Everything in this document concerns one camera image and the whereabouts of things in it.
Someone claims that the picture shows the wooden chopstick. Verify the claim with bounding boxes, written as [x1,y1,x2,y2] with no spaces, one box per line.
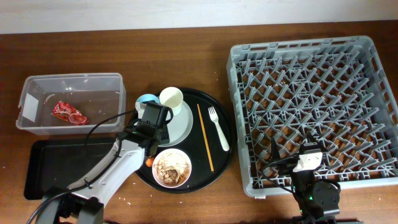
[197,104,215,172]

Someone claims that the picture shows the grey dishwasher rack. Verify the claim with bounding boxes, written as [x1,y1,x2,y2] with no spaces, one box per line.
[226,36,397,198]

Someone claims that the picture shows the light blue cup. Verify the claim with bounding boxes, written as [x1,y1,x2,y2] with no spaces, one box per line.
[135,94,159,110]

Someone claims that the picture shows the white tissue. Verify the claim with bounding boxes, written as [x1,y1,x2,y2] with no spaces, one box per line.
[135,101,146,119]

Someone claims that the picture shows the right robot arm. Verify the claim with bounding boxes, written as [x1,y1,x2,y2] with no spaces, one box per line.
[267,133,341,223]

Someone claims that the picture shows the white plastic fork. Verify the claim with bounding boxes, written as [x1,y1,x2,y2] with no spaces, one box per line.
[208,106,230,152]

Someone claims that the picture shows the clear plastic waste bin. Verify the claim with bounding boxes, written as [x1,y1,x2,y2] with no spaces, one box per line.
[16,73,126,135]

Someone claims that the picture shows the red snack wrapper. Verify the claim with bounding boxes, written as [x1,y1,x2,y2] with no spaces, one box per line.
[52,101,89,125]

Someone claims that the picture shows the round black tray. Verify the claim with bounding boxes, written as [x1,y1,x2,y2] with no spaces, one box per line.
[136,88,237,194]

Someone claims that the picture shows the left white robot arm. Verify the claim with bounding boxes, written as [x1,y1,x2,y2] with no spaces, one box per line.
[27,119,171,223]

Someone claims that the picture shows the cream white cup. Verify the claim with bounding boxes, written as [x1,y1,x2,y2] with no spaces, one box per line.
[159,86,183,115]

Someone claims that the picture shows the grey round plate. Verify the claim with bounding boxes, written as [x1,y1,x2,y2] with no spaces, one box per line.
[160,101,193,147]

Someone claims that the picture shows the black rectangular tray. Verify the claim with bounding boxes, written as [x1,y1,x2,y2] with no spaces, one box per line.
[24,137,114,200]

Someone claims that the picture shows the orange carrot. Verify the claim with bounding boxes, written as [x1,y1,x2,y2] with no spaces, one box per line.
[145,157,155,167]

